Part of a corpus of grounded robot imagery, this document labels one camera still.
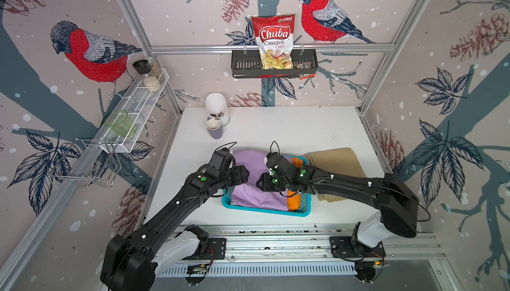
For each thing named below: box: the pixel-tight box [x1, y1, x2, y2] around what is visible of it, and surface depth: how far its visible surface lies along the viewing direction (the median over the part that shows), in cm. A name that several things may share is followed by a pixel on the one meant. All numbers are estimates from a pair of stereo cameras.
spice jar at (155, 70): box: [148, 56, 165, 84], surface depth 87 cm
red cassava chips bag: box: [251, 13, 296, 70], surface depth 83 cm
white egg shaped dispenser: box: [205, 92, 231, 128], surface depth 109 cm
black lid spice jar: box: [132, 59, 162, 93], surface depth 83 cm
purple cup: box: [205, 116, 224, 140], surface depth 108 cm
